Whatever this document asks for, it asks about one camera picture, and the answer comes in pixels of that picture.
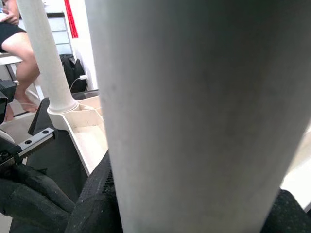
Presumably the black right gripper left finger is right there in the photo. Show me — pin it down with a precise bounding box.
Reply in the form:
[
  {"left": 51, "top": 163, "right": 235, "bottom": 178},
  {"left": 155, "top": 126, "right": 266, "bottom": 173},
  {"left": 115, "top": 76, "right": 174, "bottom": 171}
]
[{"left": 64, "top": 148, "right": 122, "bottom": 233}]

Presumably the white plastic table leg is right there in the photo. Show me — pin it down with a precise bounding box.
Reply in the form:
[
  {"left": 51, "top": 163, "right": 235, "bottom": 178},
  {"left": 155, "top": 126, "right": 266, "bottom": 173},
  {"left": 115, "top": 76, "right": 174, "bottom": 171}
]
[
  {"left": 16, "top": 0, "right": 79, "bottom": 114},
  {"left": 85, "top": 0, "right": 311, "bottom": 233}
]

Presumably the white charger cable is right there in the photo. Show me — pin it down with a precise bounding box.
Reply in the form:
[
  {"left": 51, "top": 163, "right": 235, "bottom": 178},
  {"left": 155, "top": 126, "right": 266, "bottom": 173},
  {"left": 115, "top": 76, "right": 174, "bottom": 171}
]
[{"left": 69, "top": 77, "right": 82, "bottom": 93}]

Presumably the black backpack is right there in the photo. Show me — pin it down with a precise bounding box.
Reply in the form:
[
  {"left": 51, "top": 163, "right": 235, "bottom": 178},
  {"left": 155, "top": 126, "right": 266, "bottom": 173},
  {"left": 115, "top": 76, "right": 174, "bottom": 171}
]
[{"left": 60, "top": 54, "right": 87, "bottom": 93}]

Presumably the red plastic strip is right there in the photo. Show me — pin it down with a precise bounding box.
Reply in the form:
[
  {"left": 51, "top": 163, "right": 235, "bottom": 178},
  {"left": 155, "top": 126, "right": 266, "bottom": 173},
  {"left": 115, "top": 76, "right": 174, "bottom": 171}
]
[{"left": 64, "top": 0, "right": 79, "bottom": 39}]

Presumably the white plastic chair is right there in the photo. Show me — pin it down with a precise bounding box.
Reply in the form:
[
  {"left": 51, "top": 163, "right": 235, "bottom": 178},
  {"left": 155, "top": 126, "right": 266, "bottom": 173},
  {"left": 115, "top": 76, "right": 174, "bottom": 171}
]
[{"left": 0, "top": 52, "right": 47, "bottom": 146}]

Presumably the white plastic table top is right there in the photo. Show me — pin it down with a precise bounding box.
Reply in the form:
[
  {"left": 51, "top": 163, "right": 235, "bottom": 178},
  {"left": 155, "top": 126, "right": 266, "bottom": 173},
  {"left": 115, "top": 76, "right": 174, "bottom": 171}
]
[{"left": 47, "top": 96, "right": 311, "bottom": 212}]

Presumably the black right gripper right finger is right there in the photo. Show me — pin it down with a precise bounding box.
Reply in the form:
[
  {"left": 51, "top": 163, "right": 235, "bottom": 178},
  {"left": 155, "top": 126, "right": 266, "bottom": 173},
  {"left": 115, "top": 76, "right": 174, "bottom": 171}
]
[{"left": 259, "top": 188, "right": 311, "bottom": 233}]

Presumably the person in blue shirt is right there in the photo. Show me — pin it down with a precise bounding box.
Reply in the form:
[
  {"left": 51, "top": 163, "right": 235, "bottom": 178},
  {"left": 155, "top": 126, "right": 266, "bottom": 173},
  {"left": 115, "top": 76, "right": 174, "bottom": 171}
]
[{"left": 0, "top": 0, "right": 41, "bottom": 122}]

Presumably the white drawer unit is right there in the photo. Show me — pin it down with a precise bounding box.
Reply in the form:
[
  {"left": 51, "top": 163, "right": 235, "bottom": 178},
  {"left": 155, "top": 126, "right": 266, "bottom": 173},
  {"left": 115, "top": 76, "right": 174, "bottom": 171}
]
[{"left": 46, "top": 12, "right": 73, "bottom": 56}]

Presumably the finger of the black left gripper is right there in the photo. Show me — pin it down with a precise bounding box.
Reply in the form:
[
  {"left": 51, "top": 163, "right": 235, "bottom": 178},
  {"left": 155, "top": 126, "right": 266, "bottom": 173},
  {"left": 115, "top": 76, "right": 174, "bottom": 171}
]
[
  {"left": 13, "top": 164, "right": 76, "bottom": 214},
  {"left": 0, "top": 177, "right": 72, "bottom": 233}
]

